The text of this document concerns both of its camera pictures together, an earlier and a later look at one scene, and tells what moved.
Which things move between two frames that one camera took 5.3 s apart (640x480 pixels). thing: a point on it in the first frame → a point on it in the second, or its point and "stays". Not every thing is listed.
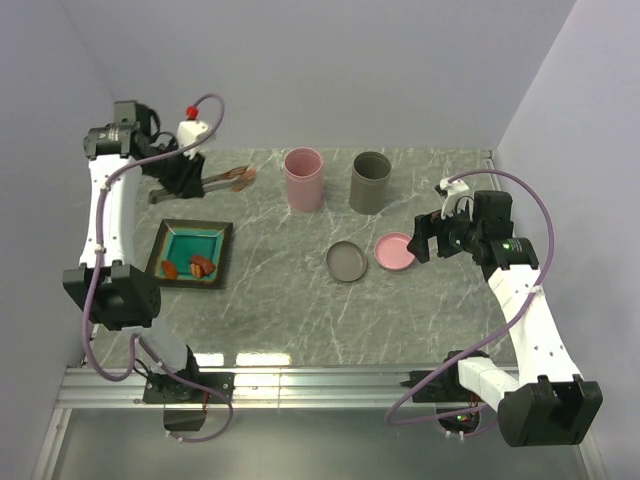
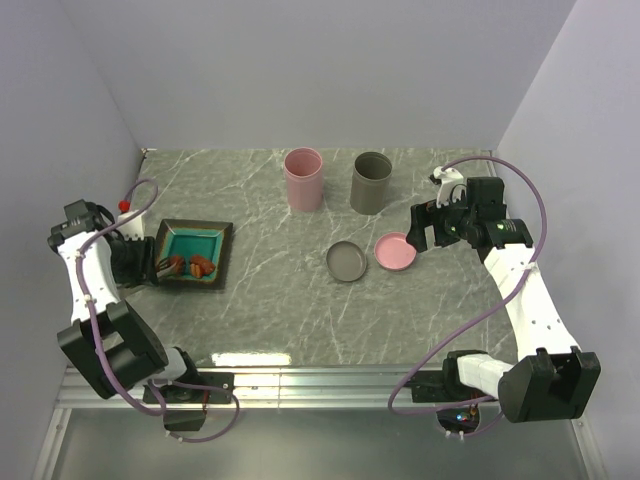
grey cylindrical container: (370, 173) stays
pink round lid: (391, 253) stays
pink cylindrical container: (304, 179) stays
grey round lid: (346, 261) stays
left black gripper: (188, 183) → (143, 269)
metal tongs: (213, 183) → (159, 273)
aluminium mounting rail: (254, 388) stays
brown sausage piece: (169, 269) → (180, 263)
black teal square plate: (180, 240) stays
